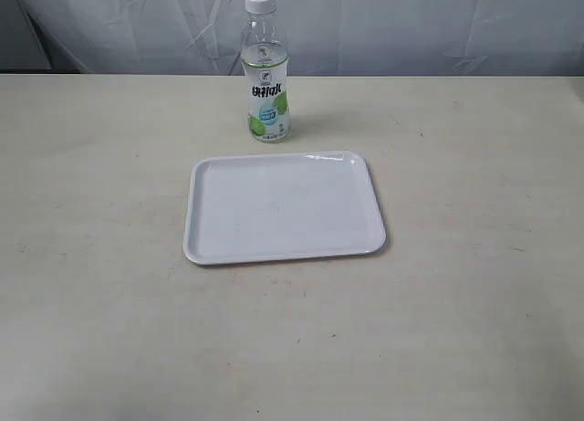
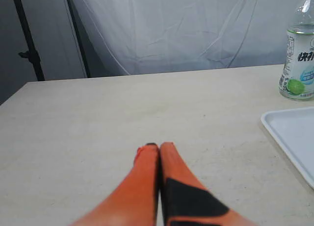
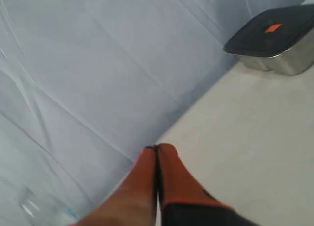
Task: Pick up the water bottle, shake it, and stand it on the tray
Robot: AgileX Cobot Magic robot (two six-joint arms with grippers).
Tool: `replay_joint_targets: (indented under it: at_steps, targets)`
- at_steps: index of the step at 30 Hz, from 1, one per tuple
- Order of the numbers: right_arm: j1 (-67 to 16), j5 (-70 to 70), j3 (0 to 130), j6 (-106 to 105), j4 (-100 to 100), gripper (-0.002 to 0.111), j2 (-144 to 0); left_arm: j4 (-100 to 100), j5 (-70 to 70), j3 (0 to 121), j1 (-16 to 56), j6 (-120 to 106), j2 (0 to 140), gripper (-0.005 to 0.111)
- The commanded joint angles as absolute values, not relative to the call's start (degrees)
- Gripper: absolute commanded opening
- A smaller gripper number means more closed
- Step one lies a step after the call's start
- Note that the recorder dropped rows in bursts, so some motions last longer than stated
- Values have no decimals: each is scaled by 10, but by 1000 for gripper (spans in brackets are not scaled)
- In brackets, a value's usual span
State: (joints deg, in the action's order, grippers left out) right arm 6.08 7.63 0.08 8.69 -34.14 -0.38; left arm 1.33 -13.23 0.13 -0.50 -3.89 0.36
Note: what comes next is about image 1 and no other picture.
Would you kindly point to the white rectangular plastic tray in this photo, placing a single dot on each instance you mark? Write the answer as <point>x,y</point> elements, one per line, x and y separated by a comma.
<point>282,206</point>

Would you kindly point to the clear bottle with green label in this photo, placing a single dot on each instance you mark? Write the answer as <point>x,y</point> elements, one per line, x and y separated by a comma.
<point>264,58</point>

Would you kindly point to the white backdrop cloth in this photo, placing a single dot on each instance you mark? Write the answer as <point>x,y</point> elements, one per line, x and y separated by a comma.
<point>325,37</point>

